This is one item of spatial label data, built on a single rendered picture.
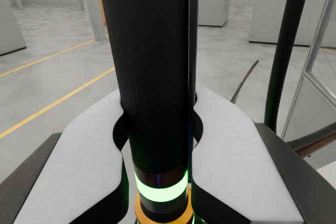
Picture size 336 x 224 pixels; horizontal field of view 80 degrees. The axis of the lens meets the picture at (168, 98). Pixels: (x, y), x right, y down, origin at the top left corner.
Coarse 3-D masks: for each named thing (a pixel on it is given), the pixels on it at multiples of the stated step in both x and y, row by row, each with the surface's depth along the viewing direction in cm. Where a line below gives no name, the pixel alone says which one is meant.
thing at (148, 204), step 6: (186, 186) 13; (138, 192) 13; (186, 192) 13; (144, 198) 12; (180, 198) 12; (144, 204) 13; (150, 204) 12; (156, 204) 12; (162, 204) 12; (168, 204) 12; (174, 204) 12; (180, 204) 13; (150, 210) 13; (156, 210) 12; (162, 210) 12; (168, 210) 12; (174, 210) 13
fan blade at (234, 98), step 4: (256, 60) 39; (252, 68) 38; (248, 72) 38; (244, 76) 42; (244, 80) 38; (240, 84) 38; (240, 88) 44; (236, 92) 38; (232, 96) 41; (236, 96) 44; (232, 100) 38
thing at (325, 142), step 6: (324, 138) 23; (330, 138) 23; (312, 144) 22; (318, 144) 22; (324, 144) 23; (294, 150) 22; (300, 150) 22; (306, 150) 22; (312, 150) 22; (306, 156) 22
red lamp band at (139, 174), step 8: (136, 168) 11; (176, 168) 11; (184, 168) 12; (136, 176) 12; (144, 176) 11; (152, 176) 11; (160, 176) 11; (168, 176) 11; (176, 176) 11; (152, 184) 11; (160, 184) 11; (168, 184) 11
